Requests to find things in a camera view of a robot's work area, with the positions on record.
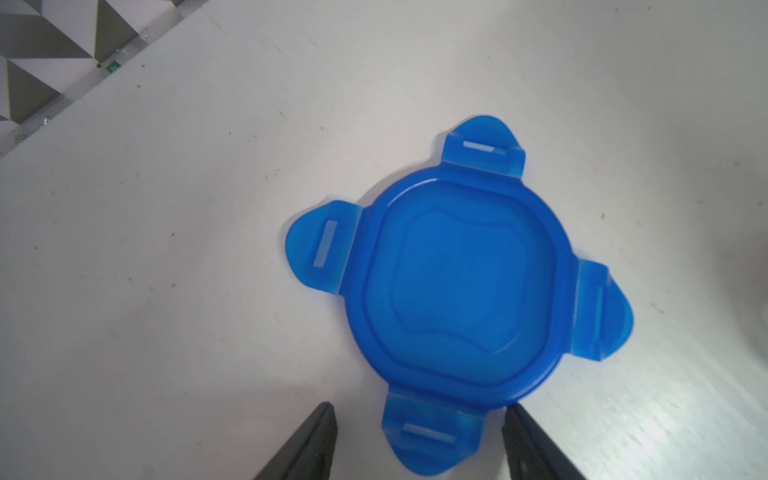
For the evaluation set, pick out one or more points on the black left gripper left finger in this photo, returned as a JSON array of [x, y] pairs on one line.
[[308, 453]]

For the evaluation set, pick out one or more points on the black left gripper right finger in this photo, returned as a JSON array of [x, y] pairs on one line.
[[531, 454]]

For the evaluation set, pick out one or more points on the blue lid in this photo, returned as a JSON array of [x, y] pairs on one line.
[[462, 291]]

